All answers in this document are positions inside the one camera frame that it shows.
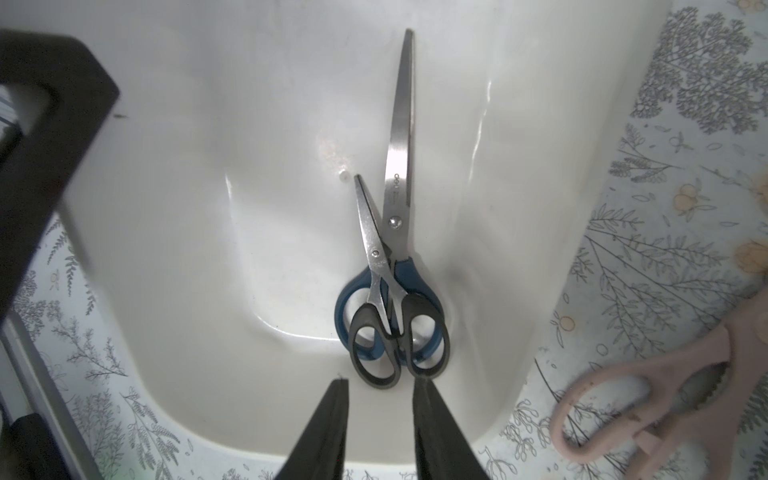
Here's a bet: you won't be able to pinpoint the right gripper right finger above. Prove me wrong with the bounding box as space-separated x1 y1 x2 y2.
412 378 488 480

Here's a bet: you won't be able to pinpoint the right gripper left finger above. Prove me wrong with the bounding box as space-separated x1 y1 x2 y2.
274 379 349 480

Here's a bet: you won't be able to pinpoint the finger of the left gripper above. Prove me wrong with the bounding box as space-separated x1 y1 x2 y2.
1 29 120 314

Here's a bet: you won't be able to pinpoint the small grey handled scissors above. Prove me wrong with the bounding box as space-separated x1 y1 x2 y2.
343 175 451 389

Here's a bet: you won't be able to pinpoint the dark blue handled scissors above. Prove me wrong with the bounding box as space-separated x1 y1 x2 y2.
334 30 444 349

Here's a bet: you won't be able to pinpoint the white plastic storage box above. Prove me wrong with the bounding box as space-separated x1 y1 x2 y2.
1 1 670 466

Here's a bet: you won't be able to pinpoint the pink kitchen scissors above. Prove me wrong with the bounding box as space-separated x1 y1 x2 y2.
550 291 767 479

